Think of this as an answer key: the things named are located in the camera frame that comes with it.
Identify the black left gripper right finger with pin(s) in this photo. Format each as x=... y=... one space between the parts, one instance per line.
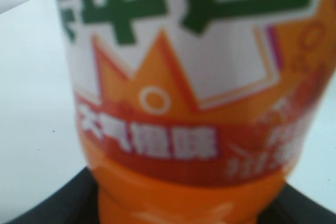
x=293 y=207

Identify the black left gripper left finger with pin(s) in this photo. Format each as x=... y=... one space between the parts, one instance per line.
x=76 y=202

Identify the orange soda plastic bottle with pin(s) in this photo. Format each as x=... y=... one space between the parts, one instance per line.
x=195 y=111

